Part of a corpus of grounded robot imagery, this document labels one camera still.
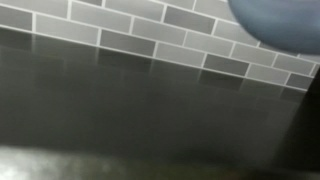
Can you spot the black white toy kitchen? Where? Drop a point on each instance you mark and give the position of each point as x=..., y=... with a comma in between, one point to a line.
x=133, y=110

